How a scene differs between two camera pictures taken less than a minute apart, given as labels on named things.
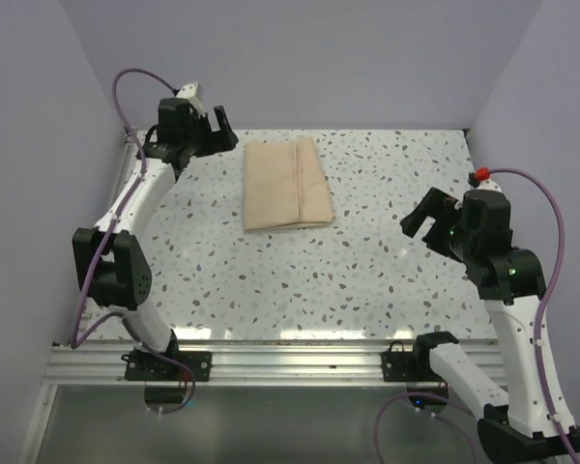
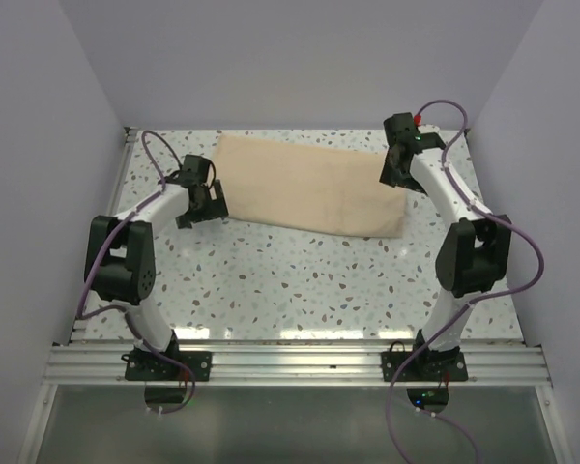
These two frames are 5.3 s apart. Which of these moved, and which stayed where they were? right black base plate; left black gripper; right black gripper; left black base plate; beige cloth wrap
Moved: beige cloth wrap; left black gripper; right black gripper
Stayed: right black base plate; left black base plate
